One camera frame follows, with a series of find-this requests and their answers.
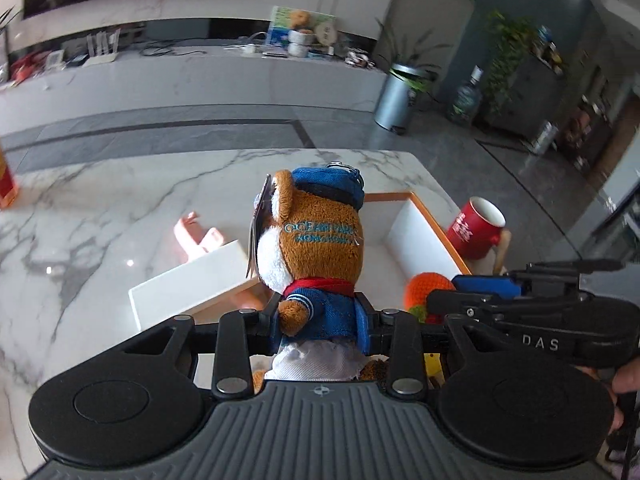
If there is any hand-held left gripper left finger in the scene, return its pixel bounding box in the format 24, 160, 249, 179
120, 292, 283, 402

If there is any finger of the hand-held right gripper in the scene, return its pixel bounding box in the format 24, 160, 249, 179
451, 259, 621, 298
425, 288, 591, 362

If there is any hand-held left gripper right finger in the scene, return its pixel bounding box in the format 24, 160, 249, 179
354, 292, 506, 397

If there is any crochet orange fruit toy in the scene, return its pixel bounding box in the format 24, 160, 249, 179
404, 271, 457, 323

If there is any orange cardboard box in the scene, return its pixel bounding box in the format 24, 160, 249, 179
364, 190, 472, 281

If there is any blue hang tag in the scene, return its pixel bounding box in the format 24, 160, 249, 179
245, 174, 273, 278

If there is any brown plush bear toy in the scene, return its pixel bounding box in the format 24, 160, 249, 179
251, 161, 390, 395

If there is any person's right hand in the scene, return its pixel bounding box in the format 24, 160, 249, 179
612, 355, 640, 396

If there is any light wooden stick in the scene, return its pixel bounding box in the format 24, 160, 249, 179
492, 229, 512, 276

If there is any red mug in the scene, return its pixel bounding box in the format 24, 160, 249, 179
444, 196, 507, 261

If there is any yellow tape measure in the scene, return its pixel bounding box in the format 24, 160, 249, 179
424, 352, 442, 388

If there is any long white box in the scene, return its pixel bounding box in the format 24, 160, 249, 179
128, 239, 263, 333

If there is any pink plastic gadget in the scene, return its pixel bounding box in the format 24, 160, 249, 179
173, 211, 266, 313

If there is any clear glass bottle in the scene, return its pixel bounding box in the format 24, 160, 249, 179
446, 65, 485, 126

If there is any grey cabinet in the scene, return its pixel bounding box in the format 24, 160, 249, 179
477, 52, 581, 141

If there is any silver trash bin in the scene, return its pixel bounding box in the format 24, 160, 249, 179
374, 62, 432, 135

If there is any green leafy plant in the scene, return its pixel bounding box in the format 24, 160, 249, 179
375, 15, 451, 106

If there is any bushy green potted plant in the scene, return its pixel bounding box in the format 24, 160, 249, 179
482, 10, 538, 111

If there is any white jar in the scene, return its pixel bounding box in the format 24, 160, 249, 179
287, 29, 317, 58

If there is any drink bottle with red label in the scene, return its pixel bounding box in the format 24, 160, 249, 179
0, 147, 21, 211

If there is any bear picture card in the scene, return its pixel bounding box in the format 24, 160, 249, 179
266, 5, 337, 47

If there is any white router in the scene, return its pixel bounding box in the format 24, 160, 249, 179
81, 31, 121, 68

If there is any red packet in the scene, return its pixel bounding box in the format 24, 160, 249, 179
10, 50, 46, 81

